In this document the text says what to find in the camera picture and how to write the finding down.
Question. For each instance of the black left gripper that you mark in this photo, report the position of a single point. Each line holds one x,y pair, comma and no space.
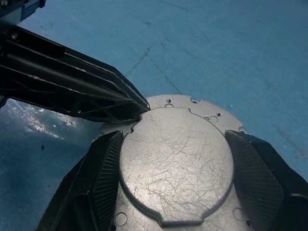
14,8

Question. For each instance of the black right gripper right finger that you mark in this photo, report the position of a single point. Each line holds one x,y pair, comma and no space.
262,178

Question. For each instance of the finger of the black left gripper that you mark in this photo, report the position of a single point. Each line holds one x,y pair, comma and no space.
60,98

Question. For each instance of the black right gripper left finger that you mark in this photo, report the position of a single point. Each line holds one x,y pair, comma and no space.
96,180

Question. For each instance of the silver motor lid circuit board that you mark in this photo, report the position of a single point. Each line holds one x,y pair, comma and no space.
178,168

